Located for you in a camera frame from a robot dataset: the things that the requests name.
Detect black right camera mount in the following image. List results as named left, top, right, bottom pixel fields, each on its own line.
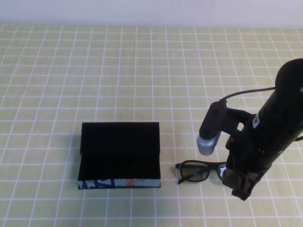
left=222, top=106, right=251, bottom=140

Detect black printed glasses case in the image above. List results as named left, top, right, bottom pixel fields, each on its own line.
left=77, top=122, right=162, bottom=190

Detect black framed glasses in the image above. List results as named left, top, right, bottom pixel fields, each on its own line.
left=175, top=160, right=228, bottom=185

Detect right wrist camera black silver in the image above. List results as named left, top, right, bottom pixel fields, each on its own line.
left=196, top=101, right=228, bottom=156

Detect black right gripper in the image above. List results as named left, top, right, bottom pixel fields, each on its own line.
left=222, top=113, right=297, bottom=195

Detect thin black camera cable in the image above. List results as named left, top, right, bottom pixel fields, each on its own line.
left=222, top=86, right=278, bottom=103

